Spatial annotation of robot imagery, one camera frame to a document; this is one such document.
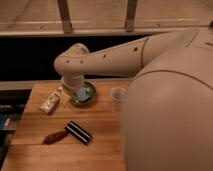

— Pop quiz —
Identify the blue item in bowl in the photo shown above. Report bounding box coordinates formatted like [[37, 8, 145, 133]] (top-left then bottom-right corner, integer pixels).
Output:
[[77, 88, 90, 102]]

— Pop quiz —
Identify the black white striped box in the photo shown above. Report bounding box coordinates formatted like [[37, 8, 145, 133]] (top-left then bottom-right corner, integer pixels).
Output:
[[65, 121, 92, 145]]

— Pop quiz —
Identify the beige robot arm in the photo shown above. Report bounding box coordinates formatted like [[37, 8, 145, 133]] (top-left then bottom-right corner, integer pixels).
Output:
[[54, 28, 213, 171]]

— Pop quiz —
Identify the clear plastic cup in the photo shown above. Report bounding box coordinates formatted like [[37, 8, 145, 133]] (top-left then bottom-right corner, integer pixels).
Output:
[[110, 87, 126, 110]]

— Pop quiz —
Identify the wooden cutting board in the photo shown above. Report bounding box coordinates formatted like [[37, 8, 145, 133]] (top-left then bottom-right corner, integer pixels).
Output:
[[1, 81, 127, 171]]

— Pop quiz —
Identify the green ceramic bowl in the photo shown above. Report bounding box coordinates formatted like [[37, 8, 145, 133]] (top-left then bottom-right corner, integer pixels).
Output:
[[70, 82, 96, 106]]

